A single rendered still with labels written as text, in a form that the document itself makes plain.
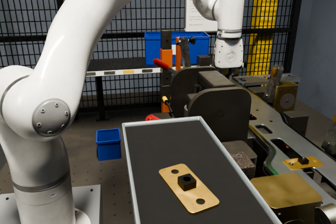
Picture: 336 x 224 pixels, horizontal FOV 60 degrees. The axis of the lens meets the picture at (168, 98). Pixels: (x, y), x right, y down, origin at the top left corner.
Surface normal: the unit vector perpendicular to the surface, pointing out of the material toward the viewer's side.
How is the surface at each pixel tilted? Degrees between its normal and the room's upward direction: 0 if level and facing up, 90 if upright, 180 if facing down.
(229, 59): 90
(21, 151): 32
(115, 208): 0
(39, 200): 91
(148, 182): 0
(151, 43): 90
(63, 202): 91
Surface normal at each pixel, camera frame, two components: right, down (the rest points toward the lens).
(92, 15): 0.52, 0.14
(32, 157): 0.07, -0.58
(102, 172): 0.00, -0.93
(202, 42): 0.07, 0.36
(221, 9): -0.82, 0.19
